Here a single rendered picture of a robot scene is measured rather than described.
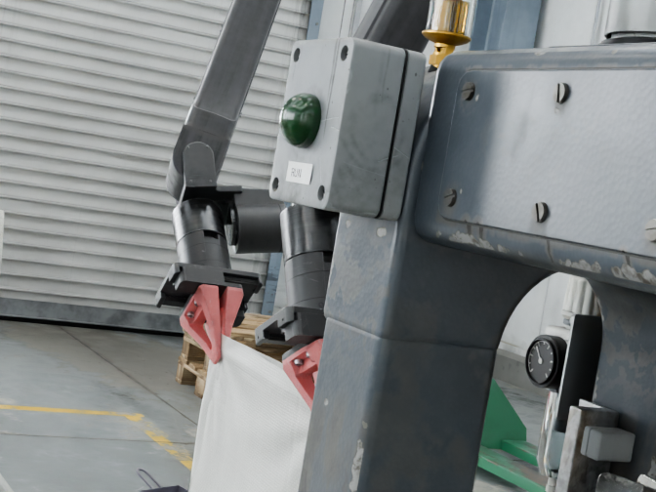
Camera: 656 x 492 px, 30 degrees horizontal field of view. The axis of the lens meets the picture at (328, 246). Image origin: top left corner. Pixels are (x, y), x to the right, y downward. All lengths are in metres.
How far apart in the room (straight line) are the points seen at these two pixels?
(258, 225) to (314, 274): 0.34
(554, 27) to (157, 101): 3.04
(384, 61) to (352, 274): 0.13
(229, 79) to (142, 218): 7.08
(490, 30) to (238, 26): 8.24
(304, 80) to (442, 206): 0.11
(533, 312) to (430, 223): 8.47
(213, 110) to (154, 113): 7.07
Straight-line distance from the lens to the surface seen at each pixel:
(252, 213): 1.38
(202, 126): 1.41
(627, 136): 0.52
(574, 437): 0.80
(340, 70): 0.64
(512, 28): 9.35
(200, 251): 1.33
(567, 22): 9.35
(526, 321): 9.16
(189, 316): 1.32
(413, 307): 0.66
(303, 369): 1.05
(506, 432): 6.47
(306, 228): 1.06
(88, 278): 8.46
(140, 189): 8.50
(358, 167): 0.64
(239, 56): 1.47
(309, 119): 0.65
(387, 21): 1.08
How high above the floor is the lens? 1.26
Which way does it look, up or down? 3 degrees down
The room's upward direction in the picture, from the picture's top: 9 degrees clockwise
